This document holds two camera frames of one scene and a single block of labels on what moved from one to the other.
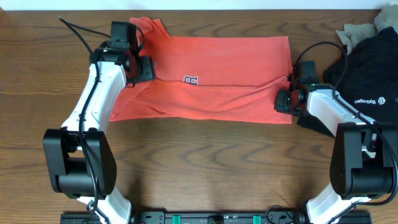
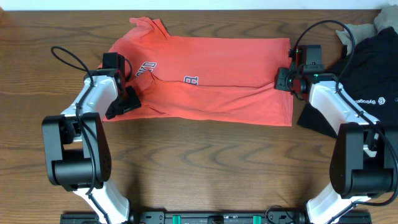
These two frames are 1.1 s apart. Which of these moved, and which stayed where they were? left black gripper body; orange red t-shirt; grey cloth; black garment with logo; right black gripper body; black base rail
Moved: right black gripper body; left black gripper body
Stayed: black base rail; orange red t-shirt; black garment with logo; grey cloth
